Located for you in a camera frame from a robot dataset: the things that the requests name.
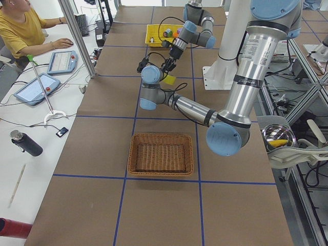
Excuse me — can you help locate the red cylinder object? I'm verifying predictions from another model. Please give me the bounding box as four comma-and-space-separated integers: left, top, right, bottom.
1, 218, 33, 239

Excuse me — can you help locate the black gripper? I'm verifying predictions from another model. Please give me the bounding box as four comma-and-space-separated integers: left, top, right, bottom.
161, 45, 183, 77

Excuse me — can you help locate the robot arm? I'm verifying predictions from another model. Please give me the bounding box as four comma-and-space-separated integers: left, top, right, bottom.
162, 1, 216, 72
137, 1, 302, 156

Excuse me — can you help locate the person in yellow shirt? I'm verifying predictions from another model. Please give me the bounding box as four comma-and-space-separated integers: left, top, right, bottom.
1, 1, 73, 59

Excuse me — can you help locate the aluminium frame post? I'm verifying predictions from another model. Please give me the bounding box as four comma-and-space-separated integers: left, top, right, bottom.
58, 0, 96, 78

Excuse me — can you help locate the wooden stick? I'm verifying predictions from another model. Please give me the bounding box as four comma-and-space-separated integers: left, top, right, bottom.
8, 164, 26, 208

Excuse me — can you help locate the black keyboard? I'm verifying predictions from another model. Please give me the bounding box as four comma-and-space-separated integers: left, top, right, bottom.
74, 14, 89, 36

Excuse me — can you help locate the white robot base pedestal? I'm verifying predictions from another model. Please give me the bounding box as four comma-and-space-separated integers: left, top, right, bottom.
203, 0, 251, 90

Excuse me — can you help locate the yellow woven basket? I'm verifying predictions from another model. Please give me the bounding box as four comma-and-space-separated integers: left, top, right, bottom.
145, 24, 183, 47

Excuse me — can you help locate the teach pendant tablet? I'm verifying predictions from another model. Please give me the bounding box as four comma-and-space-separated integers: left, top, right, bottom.
14, 73, 60, 106
47, 50, 78, 75

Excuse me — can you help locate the brown wicker basket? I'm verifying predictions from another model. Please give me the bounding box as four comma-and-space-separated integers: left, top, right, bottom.
128, 133, 194, 176

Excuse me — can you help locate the black water bottle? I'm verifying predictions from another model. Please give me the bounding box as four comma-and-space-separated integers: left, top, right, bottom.
10, 130, 43, 157

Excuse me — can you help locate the yellow tape roll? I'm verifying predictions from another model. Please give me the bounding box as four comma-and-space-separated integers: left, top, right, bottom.
162, 75, 176, 85

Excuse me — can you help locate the reacher grabber tool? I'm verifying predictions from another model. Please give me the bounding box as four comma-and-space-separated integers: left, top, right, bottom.
27, 54, 67, 125

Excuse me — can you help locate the steel bowl with corn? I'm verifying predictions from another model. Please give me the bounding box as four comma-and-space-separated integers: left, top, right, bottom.
262, 124, 297, 152

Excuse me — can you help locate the small black phone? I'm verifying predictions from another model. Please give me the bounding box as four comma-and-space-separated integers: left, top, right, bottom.
56, 127, 69, 138

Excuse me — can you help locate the teach pendant tablet near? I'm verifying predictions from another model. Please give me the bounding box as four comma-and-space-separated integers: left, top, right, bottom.
14, 73, 60, 106

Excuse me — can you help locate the teach pendant tablet far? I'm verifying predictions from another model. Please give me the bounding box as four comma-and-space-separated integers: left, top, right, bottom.
47, 50, 78, 75

